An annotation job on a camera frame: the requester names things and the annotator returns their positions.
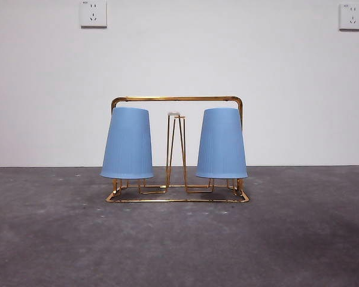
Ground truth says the white wall socket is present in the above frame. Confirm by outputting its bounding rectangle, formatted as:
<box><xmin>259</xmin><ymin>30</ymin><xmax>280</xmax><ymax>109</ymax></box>
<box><xmin>339</xmin><ymin>2</ymin><xmax>359</xmax><ymax>31</ymax></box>
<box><xmin>80</xmin><ymin>0</ymin><xmax>108</xmax><ymax>29</ymax></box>

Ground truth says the blue ribbed plastic cup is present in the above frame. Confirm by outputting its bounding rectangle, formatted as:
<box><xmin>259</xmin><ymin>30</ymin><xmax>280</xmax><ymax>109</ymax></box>
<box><xmin>99</xmin><ymin>106</ymin><xmax>154</xmax><ymax>180</ymax></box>
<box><xmin>194</xmin><ymin>107</ymin><xmax>248</xmax><ymax>179</ymax></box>

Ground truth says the gold wire cup rack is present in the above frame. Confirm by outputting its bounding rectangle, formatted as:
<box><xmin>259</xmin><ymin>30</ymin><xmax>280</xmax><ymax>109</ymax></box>
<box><xmin>105</xmin><ymin>95</ymin><xmax>251</xmax><ymax>203</ymax></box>

